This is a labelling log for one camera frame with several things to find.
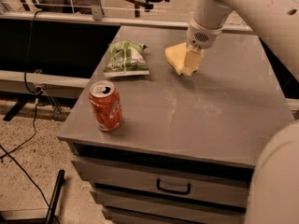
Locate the grey long desk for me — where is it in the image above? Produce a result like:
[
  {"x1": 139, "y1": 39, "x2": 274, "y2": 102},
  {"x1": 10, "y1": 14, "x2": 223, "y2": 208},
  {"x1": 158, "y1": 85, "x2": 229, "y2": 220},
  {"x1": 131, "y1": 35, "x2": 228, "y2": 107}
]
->
[{"x1": 0, "y1": 18, "x2": 288, "y2": 110}]

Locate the red soda can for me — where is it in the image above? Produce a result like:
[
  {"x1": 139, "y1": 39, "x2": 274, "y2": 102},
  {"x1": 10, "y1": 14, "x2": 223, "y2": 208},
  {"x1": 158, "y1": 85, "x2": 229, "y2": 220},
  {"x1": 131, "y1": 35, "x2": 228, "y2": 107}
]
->
[{"x1": 89, "y1": 80, "x2": 122, "y2": 132}]

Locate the grey drawer cabinet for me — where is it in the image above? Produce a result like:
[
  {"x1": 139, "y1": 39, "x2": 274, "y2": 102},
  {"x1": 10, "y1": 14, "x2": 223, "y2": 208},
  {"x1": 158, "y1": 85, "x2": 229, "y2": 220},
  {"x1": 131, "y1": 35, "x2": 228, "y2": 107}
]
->
[{"x1": 56, "y1": 25, "x2": 295, "y2": 224}]

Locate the black drawer handle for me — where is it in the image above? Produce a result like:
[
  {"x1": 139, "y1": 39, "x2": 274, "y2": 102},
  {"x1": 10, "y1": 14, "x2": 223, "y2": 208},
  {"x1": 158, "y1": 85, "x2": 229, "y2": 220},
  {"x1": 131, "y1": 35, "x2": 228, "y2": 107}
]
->
[{"x1": 156, "y1": 178, "x2": 192, "y2": 195}]

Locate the left metal bracket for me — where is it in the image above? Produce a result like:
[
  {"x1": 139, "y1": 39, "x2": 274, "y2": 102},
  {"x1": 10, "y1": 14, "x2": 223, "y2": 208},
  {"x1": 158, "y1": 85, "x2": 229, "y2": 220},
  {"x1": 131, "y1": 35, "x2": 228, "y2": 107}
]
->
[{"x1": 90, "y1": 0, "x2": 104, "y2": 21}]

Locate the yellow sponge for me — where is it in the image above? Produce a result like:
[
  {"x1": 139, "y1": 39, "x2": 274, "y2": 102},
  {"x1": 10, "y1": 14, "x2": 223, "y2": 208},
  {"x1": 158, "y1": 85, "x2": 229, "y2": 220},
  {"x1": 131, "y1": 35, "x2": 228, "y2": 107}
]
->
[{"x1": 164, "y1": 43, "x2": 186, "y2": 75}]

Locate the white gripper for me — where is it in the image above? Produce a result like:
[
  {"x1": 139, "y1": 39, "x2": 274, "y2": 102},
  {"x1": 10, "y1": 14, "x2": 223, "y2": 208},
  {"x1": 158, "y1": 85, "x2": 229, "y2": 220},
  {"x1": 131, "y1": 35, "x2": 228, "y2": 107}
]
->
[{"x1": 181, "y1": 18, "x2": 222, "y2": 76}]

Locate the black power cable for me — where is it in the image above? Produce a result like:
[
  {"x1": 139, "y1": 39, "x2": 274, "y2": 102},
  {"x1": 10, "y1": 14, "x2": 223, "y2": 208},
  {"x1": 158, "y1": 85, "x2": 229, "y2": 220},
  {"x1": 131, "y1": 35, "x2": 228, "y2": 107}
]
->
[{"x1": 23, "y1": 10, "x2": 45, "y2": 95}]

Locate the black floor cable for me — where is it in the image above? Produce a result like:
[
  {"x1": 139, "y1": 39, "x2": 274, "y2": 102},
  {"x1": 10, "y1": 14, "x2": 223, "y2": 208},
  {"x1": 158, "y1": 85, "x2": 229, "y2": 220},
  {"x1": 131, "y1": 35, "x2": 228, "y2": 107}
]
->
[{"x1": 0, "y1": 98, "x2": 52, "y2": 210}]

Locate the black metal stand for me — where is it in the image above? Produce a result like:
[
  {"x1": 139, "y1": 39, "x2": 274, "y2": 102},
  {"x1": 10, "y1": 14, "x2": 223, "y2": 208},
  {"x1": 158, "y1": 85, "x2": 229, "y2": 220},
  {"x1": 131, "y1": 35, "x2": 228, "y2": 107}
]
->
[{"x1": 0, "y1": 169, "x2": 66, "y2": 224}]

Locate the green jalapeno chip bag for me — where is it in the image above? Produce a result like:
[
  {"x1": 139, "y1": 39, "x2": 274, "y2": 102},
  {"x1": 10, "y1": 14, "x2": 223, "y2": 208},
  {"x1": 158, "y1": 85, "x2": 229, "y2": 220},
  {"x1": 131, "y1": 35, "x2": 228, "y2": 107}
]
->
[{"x1": 103, "y1": 41, "x2": 150, "y2": 77}]

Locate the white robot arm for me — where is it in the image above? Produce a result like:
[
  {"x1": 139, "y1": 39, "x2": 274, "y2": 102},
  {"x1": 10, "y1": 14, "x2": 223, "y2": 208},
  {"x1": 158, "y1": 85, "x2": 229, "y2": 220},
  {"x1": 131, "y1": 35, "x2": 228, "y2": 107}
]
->
[{"x1": 184, "y1": 0, "x2": 299, "y2": 224}]

